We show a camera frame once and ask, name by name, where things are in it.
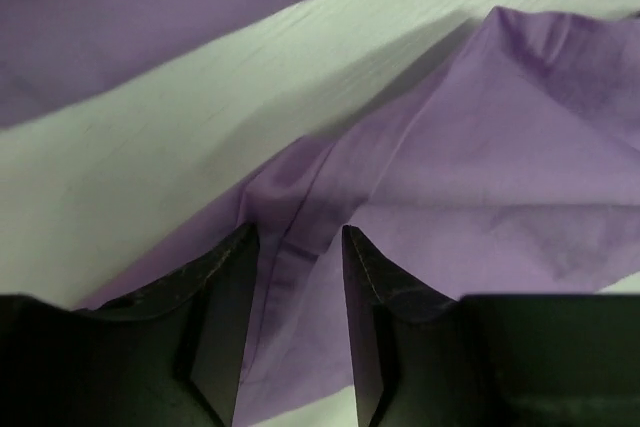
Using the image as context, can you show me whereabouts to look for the purple trousers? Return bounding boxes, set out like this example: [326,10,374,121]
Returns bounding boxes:
[1,0,639,426]

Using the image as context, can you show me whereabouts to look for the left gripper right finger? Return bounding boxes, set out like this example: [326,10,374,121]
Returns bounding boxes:
[342,226,639,427]

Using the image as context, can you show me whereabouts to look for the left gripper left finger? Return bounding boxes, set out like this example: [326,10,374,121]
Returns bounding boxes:
[1,224,259,427]

